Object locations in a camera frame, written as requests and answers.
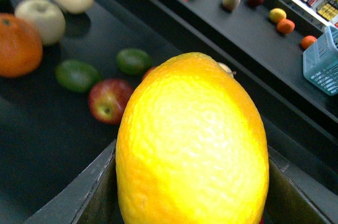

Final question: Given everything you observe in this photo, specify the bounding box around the green lime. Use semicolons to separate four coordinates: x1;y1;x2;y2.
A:
116;48;153;76
55;59;103;94

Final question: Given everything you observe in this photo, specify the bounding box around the red apple centre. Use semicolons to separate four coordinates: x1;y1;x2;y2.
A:
88;79;134;125

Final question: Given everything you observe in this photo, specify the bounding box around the white pear lower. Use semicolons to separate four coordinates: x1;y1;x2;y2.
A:
14;0;66;46

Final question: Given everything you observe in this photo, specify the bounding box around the small blue basket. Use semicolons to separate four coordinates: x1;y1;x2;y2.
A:
303;25;337;96

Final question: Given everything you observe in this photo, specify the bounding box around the green lime upper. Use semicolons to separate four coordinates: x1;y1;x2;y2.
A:
116;48;153;76

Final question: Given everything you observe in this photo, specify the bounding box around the large orange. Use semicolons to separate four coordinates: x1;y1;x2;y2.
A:
1;13;43;78

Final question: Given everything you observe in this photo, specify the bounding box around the yellow lemon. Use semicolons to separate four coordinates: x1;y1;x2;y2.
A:
116;52;269;223

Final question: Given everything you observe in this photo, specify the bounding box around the rear black fruit shelf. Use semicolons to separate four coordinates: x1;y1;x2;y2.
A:
159;0;337;122

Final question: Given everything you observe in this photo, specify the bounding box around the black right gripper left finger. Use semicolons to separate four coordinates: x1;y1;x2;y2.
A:
25;141;123;223

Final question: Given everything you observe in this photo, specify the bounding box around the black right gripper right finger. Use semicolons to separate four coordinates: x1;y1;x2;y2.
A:
265;147;333;223

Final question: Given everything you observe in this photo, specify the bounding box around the green lime centre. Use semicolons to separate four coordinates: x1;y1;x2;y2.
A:
55;59;103;94

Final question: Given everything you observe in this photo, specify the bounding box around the white pear with stem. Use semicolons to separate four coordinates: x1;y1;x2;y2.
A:
218;62;237;78

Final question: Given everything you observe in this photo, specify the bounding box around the black fruit shelf tray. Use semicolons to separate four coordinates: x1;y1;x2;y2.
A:
1;0;337;223

